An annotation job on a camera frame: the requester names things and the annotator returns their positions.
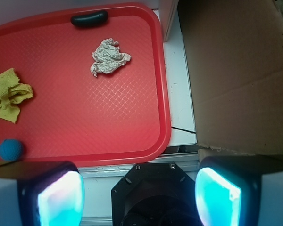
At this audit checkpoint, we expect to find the blue dimpled ball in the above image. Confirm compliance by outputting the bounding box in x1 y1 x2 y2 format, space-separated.
0 139 24 161

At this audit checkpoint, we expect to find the red plastic tray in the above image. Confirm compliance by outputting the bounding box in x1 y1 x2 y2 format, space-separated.
0 3 171 167

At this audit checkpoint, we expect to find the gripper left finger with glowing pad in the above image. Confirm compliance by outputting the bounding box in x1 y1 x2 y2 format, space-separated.
0 161 84 226

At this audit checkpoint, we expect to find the dark grey bean-shaped object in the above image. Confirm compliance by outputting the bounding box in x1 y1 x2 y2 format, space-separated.
70 10 108 28

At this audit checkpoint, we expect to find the yellow cloth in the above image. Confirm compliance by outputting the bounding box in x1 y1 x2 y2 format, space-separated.
0 68 34 124

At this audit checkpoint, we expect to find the light wooden board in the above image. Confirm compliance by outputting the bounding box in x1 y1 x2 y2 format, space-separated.
158 0 179 42

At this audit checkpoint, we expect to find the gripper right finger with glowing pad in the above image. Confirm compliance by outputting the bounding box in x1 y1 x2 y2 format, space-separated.
195 155 283 226

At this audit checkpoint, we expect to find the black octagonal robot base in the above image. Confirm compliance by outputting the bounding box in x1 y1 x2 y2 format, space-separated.
111 163 202 226

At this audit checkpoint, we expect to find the crumpled white paper towel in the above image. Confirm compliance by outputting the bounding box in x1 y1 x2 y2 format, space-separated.
90 38 132 77

